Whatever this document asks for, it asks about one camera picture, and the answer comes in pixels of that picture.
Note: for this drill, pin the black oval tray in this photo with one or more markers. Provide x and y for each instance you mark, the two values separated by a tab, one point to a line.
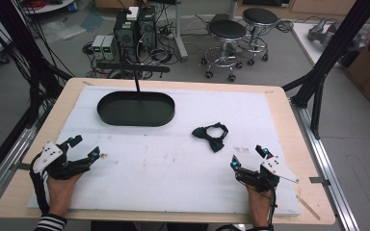
135	110

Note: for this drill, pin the black computer tower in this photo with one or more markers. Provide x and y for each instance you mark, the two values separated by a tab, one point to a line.
147	29
126	35

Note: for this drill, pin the grey metal bracket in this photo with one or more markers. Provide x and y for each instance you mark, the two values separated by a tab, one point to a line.
22	166
319	181

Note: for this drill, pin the white foam mat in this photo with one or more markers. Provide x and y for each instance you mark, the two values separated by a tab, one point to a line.
160	166

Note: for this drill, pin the black bow tie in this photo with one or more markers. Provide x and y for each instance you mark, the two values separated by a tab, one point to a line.
212	136

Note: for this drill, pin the grey table leg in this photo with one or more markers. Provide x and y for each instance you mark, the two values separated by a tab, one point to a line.
180	35

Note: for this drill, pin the aluminium rail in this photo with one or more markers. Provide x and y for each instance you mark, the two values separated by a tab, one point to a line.
6	170
327	166

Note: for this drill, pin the black metal frame strut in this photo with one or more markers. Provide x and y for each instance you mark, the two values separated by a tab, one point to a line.
22	51
327	57

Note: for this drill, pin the black round stool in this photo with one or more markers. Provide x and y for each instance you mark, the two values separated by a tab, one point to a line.
226	30
259	16

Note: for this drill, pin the thin wooden stick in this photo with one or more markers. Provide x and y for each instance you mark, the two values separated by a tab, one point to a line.
308	208

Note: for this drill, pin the black T-shaped stand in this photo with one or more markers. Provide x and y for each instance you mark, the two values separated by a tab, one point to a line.
134	68

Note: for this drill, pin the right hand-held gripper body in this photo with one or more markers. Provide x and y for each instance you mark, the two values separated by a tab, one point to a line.
269	174

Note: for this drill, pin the person's right hand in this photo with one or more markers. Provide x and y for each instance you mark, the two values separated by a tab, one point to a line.
258	203

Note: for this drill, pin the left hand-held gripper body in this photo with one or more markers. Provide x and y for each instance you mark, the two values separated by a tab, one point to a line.
49	154

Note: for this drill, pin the person's left hand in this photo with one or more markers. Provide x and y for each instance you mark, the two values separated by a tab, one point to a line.
61	192

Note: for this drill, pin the grey power supply unit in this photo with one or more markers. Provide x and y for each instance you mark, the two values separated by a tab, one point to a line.
110	47
98	46

